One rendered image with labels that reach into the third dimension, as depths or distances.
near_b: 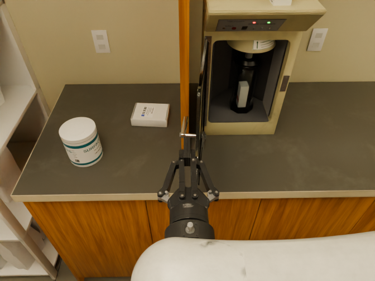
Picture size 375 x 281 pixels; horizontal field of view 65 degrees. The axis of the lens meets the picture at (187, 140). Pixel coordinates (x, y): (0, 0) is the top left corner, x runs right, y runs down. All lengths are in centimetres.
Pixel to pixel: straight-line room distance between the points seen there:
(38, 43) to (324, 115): 139
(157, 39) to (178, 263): 126
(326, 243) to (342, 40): 140
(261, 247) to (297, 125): 108
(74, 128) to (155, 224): 52
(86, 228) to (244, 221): 68
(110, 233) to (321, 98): 119
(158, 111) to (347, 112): 88
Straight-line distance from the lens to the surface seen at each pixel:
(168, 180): 63
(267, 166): 119
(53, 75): 173
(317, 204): 131
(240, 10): 88
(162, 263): 35
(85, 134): 112
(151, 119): 130
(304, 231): 149
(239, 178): 113
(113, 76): 164
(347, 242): 38
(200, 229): 53
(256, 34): 104
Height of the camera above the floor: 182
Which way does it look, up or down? 45 degrees down
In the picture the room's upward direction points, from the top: straight up
